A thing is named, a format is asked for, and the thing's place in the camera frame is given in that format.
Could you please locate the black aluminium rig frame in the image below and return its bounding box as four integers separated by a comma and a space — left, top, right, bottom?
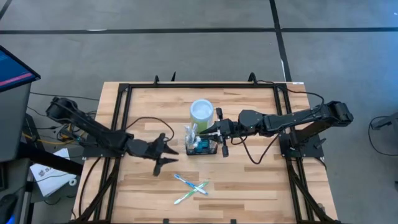
70, 81, 338, 224

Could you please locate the grey stand leg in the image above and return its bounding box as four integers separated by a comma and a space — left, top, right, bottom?
371, 111, 398, 131

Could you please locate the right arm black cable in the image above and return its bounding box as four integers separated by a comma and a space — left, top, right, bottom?
231, 133, 280, 166

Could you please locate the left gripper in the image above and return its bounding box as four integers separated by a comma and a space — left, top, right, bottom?
145, 133, 180, 177

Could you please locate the white printed paper sheet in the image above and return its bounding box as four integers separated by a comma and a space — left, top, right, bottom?
29, 147, 78, 198

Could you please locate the black wire toothbrush holder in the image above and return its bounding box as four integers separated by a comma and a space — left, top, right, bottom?
185, 136, 218, 156

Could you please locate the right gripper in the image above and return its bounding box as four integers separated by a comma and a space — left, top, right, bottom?
198, 107, 241, 159

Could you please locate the large blue-screen monitor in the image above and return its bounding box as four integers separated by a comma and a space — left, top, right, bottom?
0, 45, 42, 93

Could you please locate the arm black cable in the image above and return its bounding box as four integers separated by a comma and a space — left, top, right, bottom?
231, 133, 280, 166
125, 116, 175, 142

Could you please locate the yellow floor cable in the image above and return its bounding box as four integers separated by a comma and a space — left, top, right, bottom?
21, 132, 80, 147

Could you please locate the black floor cable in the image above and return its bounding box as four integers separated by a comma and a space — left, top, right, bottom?
29, 91, 100, 102

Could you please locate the green wipes canister white lid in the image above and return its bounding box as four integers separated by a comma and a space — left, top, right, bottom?
189, 98, 215, 134

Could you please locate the black power cable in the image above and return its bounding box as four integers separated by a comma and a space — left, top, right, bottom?
256, 79, 326, 108

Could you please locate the blue white wrapped toothbrush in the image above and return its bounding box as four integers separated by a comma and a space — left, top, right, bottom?
173, 173, 209, 196

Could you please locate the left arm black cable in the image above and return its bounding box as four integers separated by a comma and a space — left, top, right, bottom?
125, 116, 175, 142

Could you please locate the green white wrapped toothbrush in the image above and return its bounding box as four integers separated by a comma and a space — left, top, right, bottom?
173, 180, 210, 205

